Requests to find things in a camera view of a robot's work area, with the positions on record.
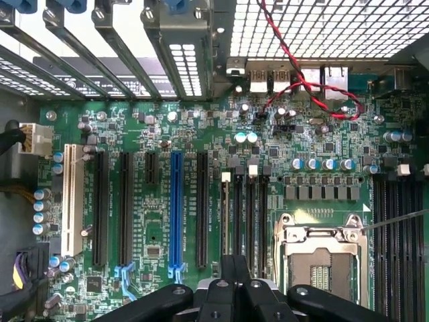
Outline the black RAM slot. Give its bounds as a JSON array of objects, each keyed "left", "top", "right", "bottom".
[
  {"left": 385, "top": 172, "right": 400, "bottom": 322},
  {"left": 412, "top": 172, "right": 429, "bottom": 322},
  {"left": 370, "top": 164, "right": 386, "bottom": 322},
  {"left": 221, "top": 171, "right": 233, "bottom": 258},
  {"left": 397, "top": 163, "right": 414, "bottom": 322},
  {"left": 233, "top": 164, "right": 245, "bottom": 258},
  {"left": 259, "top": 164, "right": 271, "bottom": 269},
  {"left": 247, "top": 163, "right": 259, "bottom": 269}
]

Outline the silver CPU socket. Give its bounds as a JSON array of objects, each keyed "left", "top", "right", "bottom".
[{"left": 271, "top": 211, "right": 371, "bottom": 322}]

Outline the long black expansion slot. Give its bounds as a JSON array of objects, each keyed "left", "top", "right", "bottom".
[
  {"left": 114, "top": 151, "right": 137, "bottom": 301},
  {"left": 196, "top": 151, "right": 211, "bottom": 269},
  {"left": 92, "top": 150, "right": 109, "bottom": 268}
]

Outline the long blue expansion slot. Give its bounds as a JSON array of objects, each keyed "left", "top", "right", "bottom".
[{"left": 168, "top": 151, "right": 186, "bottom": 284}]

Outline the short black expansion slot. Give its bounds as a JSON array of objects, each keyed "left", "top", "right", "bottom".
[{"left": 145, "top": 151, "right": 160, "bottom": 186}]

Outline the green motherboard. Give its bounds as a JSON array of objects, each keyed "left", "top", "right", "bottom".
[{"left": 38, "top": 90, "right": 429, "bottom": 322}]

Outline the white expansion slot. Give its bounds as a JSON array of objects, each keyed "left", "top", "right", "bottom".
[{"left": 61, "top": 143, "right": 85, "bottom": 258}]

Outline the silver USB port block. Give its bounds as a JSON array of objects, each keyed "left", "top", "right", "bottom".
[
  {"left": 249, "top": 68, "right": 270, "bottom": 94},
  {"left": 299, "top": 66, "right": 321, "bottom": 92},
  {"left": 272, "top": 68, "right": 293, "bottom": 94}
]

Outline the silver ethernet port block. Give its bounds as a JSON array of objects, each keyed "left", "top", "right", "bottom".
[{"left": 320, "top": 64, "right": 350, "bottom": 101}]

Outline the teal serial port connector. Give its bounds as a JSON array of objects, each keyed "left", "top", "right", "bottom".
[{"left": 348, "top": 74, "right": 381, "bottom": 92}]

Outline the perforated silver slot cover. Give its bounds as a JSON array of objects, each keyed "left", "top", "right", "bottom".
[{"left": 143, "top": 6, "right": 214, "bottom": 101}]

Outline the open metal PC case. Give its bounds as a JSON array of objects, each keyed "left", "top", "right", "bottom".
[{"left": 0, "top": 0, "right": 429, "bottom": 322}]

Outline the blue slot cover clip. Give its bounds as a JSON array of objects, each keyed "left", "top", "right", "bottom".
[
  {"left": 18, "top": 0, "right": 38, "bottom": 14},
  {"left": 165, "top": 0, "right": 188, "bottom": 16},
  {"left": 61, "top": 0, "right": 85, "bottom": 14}
]

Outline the silver expansion slot cover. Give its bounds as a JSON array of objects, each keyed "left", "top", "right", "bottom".
[{"left": 0, "top": 45, "right": 63, "bottom": 100}]

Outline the purple and black wire bundle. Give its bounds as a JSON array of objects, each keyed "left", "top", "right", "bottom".
[{"left": 0, "top": 244, "right": 52, "bottom": 303}]

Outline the red and black twisted wire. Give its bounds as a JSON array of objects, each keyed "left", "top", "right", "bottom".
[{"left": 256, "top": 0, "right": 365, "bottom": 121}]

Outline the black wire with white plug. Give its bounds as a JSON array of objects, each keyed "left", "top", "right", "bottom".
[{"left": 0, "top": 119, "right": 54, "bottom": 157}]

